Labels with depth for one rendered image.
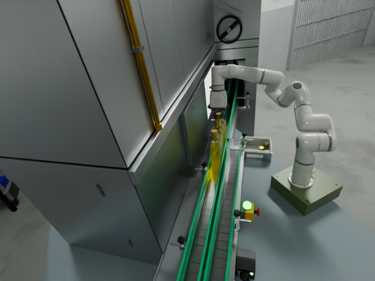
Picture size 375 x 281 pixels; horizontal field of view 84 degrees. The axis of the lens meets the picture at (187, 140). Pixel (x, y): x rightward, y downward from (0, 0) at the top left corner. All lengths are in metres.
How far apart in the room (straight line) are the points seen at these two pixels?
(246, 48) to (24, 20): 1.73
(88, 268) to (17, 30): 1.07
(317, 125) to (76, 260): 1.41
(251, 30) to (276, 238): 1.56
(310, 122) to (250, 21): 1.10
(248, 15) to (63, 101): 1.67
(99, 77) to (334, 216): 1.26
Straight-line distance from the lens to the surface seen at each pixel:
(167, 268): 1.02
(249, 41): 2.04
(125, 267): 1.24
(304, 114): 1.23
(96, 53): 0.55
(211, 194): 1.19
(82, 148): 0.69
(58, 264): 1.42
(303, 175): 1.28
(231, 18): 2.01
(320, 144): 1.17
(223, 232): 1.07
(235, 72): 1.22
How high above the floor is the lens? 1.80
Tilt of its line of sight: 35 degrees down
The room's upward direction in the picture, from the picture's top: 10 degrees counter-clockwise
